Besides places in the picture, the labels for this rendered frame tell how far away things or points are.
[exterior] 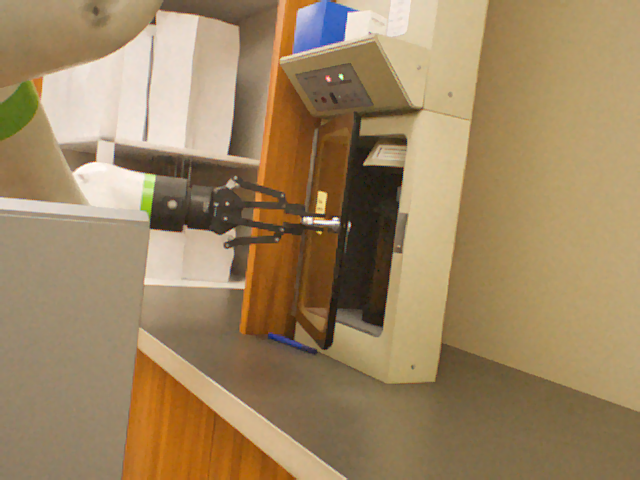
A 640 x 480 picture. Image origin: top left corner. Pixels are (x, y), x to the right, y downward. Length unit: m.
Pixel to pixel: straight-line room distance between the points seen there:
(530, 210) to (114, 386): 1.34
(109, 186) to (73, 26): 0.79
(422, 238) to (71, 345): 0.97
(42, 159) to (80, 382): 0.66
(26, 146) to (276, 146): 0.68
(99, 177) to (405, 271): 0.52
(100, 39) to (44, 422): 0.18
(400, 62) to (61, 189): 0.56
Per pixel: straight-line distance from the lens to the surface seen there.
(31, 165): 0.86
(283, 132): 1.41
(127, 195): 1.10
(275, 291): 1.43
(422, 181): 1.14
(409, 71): 1.13
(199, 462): 1.18
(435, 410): 1.06
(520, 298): 1.52
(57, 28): 0.32
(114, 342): 0.22
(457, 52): 1.20
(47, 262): 0.21
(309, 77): 1.30
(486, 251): 1.59
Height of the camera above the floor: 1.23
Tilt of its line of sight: 3 degrees down
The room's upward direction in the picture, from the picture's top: 7 degrees clockwise
